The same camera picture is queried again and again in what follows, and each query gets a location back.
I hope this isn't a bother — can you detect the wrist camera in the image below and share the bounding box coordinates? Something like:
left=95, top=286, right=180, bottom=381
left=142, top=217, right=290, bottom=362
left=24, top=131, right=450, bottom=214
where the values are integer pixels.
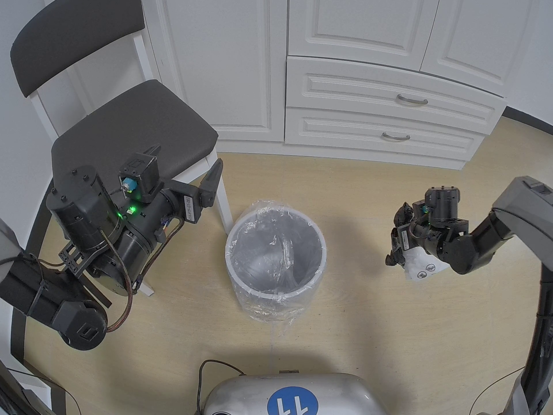
left=118, top=153, right=158, bottom=203
left=410, top=201, right=430, bottom=224

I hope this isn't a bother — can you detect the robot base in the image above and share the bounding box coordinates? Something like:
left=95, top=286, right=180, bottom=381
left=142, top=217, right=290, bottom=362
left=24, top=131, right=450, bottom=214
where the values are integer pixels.
left=203, top=369, right=387, bottom=415

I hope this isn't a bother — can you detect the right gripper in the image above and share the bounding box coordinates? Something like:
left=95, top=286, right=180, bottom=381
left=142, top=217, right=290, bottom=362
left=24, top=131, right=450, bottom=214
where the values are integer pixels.
left=397, top=223, right=433, bottom=252

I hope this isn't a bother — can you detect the white trash bin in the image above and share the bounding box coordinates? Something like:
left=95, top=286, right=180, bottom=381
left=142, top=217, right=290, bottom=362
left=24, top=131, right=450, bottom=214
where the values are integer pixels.
left=225, top=200, right=327, bottom=323

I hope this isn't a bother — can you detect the clear plastic bag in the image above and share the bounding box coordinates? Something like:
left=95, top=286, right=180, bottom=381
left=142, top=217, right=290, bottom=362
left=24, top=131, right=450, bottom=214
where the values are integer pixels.
left=225, top=199, right=327, bottom=336

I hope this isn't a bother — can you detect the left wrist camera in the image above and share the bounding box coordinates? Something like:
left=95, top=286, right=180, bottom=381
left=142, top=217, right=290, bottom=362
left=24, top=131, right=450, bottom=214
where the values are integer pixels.
left=118, top=153, right=158, bottom=203

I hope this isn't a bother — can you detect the white chair with grey cushions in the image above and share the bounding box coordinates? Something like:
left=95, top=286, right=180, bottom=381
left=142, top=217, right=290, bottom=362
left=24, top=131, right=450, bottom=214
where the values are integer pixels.
left=10, top=0, right=234, bottom=297

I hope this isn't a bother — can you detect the white wardrobe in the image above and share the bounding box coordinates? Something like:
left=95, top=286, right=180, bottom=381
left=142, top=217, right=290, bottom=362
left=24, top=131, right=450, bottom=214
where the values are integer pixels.
left=40, top=0, right=538, bottom=170

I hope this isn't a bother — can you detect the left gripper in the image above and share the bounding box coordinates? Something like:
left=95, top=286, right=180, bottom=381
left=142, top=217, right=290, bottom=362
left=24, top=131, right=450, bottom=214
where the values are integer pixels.
left=93, top=145, right=224, bottom=297

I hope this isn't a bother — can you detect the black plastic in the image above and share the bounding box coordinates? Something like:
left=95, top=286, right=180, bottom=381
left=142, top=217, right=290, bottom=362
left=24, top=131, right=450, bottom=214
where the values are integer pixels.
left=386, top=202, right=416, bottom=268

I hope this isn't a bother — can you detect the white printed paper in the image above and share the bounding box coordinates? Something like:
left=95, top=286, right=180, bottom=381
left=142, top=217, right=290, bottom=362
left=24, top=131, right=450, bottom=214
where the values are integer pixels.
left=404, top=248, right=448, bottom=282

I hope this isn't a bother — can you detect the black cable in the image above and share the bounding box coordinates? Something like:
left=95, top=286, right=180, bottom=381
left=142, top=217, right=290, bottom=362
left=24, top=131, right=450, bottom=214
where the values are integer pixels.
left=196, top=359, right=247, bottom=414

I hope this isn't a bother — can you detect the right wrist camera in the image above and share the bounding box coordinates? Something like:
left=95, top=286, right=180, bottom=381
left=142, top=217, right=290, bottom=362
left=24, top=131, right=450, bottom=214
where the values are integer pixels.
left=410, top=201, right=430, bottom=224

